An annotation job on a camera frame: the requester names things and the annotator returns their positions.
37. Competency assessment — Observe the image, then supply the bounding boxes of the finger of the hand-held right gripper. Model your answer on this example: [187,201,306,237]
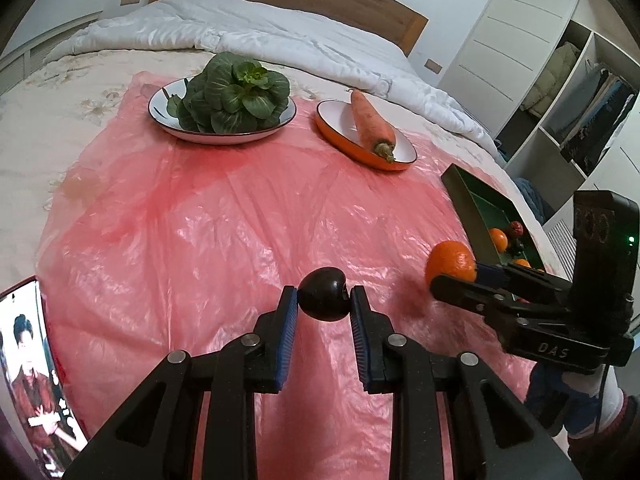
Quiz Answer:
[476,262,574,307]
[430,272,569,332]

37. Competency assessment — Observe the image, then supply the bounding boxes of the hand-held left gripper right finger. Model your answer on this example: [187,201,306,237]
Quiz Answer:
[349,285,583,480]

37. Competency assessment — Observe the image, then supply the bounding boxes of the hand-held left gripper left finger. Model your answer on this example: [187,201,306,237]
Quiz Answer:
[62,285,300,480]

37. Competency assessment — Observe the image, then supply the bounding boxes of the green tray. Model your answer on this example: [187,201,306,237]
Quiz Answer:
[441,164,548,273]

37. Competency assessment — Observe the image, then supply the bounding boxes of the person's right forearm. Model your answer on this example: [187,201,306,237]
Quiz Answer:
[567,395,640,471]

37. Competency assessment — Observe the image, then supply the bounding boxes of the person's right hand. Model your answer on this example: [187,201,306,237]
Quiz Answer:
[524,362,627,456]

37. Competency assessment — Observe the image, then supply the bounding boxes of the white vent panel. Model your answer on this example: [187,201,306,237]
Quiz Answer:
[544,210,583,281]

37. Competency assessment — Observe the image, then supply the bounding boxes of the blue knitted blanket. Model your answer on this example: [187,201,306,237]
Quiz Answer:
[512,176,553,223]

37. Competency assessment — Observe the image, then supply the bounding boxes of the pink plastic sheet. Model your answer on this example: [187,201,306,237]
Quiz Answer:
[35,70,551,480]

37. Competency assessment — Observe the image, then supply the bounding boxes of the hanging dark clothes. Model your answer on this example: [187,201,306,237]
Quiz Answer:
[560,60,636,171]

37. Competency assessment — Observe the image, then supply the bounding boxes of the carrot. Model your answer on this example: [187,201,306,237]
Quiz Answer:
[349,89,397,163]

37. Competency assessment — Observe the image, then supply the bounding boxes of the pale green jacket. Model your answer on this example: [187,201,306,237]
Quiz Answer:
[520,42,581,118]

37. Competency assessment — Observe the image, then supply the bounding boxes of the orange plate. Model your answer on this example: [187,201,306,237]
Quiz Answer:
[315,99,418,172]

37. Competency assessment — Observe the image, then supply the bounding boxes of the bok choy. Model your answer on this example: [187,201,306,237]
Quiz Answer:
[167,52,292,135]

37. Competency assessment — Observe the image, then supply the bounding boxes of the white wardrobe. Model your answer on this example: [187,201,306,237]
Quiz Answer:
[439,0,640,221]

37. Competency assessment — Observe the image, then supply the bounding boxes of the smartphone in red case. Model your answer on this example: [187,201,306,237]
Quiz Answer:
[0,276,91,480]

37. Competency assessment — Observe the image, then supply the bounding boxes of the white duvet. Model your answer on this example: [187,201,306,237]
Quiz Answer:
[45,0,506,161]

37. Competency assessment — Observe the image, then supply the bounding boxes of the black cable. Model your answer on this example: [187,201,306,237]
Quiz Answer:
[594,360,611,433]

